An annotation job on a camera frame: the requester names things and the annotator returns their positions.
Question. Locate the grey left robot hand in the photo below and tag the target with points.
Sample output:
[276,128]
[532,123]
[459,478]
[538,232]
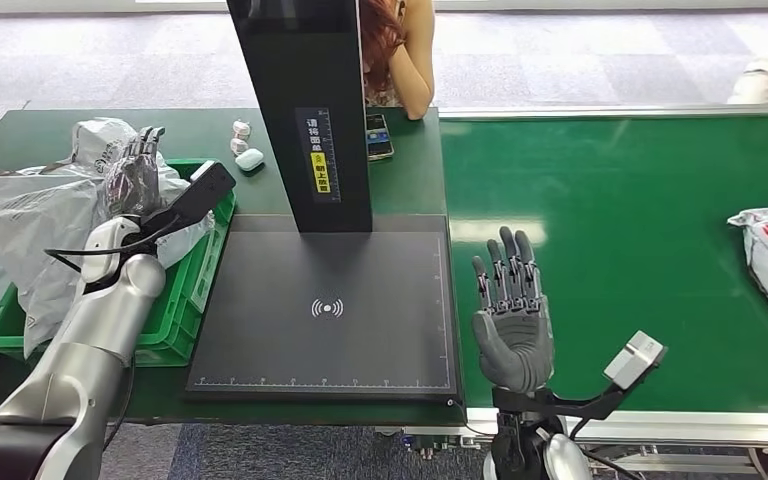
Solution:
[133,185]

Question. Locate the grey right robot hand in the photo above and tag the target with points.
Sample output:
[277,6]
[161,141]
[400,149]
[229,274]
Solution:
[513,344]

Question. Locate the grey express mailer package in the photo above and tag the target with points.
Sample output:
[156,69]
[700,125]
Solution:
[46,218]

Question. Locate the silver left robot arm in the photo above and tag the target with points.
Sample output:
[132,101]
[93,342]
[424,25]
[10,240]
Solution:
[86,358]

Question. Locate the green plastic basket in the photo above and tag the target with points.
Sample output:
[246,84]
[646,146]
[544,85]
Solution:
[182,311]

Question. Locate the small white pink trinket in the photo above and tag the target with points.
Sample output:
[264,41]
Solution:
[241,128]
[239,146]

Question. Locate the white earbuds case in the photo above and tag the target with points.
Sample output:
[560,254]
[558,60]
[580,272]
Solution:
[249,160]

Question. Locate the green conveyor belt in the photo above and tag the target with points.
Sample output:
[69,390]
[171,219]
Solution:
[622,199]

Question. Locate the black scanner column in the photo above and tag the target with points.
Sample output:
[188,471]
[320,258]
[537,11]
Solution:
[304,79]

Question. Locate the black smartphone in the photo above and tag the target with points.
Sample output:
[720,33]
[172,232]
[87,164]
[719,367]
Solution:
[378,138]

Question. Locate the person leaning on table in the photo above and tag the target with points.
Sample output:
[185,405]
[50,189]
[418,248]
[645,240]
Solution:
[414,60]

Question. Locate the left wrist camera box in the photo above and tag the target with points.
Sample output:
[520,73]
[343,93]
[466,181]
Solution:
[198,192]

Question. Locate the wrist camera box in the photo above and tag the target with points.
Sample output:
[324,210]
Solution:
[198,192]
[634,361]

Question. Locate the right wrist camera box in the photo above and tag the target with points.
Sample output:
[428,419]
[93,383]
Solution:
[634,361]

